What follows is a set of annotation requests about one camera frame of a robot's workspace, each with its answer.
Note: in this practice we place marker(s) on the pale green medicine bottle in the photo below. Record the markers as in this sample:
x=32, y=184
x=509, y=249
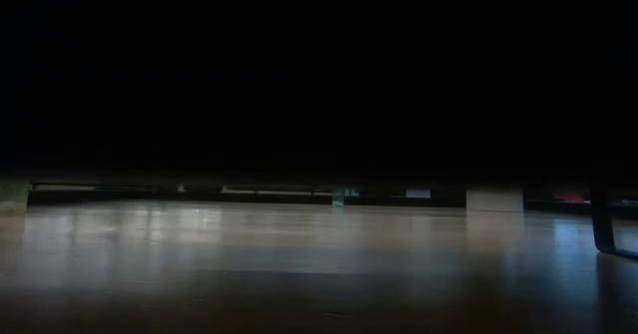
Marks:
x=13, y=197

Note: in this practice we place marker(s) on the small teal medicine bottle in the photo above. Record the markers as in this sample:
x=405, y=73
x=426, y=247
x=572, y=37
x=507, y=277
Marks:
x=339, y=198

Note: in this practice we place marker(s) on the black metal shelf leg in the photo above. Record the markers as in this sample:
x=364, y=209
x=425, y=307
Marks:
x=604, y=229

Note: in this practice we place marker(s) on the pale blue background object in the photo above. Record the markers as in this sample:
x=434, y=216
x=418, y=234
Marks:
x=352, y=193

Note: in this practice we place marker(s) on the pale background panel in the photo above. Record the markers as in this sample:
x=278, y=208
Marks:
x=417, y=193

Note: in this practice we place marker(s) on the small white background object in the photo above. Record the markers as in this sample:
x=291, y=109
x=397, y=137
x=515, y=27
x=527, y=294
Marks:
x=181, y=188

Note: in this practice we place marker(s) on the white plant pot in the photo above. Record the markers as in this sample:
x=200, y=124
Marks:
x=493, y=199

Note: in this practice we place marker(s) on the red background object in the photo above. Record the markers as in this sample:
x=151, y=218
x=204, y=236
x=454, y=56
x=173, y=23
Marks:
x=568, y=197

